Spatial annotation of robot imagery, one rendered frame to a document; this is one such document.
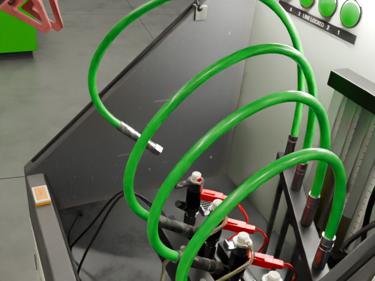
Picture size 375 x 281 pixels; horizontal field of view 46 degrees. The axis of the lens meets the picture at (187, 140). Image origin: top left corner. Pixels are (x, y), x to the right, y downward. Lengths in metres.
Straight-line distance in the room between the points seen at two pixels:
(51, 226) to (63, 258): 0.09
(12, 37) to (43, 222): 3.24
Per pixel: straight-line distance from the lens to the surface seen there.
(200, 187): 0.78
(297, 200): 0.79
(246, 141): 1.15
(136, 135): 0.82
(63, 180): 1.09
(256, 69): 1.07
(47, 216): 0.94
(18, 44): 4.11
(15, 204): 2.48
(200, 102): 1.10
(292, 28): 0.76
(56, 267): 0.84
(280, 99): 0.55
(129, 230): 1.07
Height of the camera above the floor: 1.57
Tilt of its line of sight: 32 degrees down
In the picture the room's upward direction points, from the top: 6 degrees clockwise
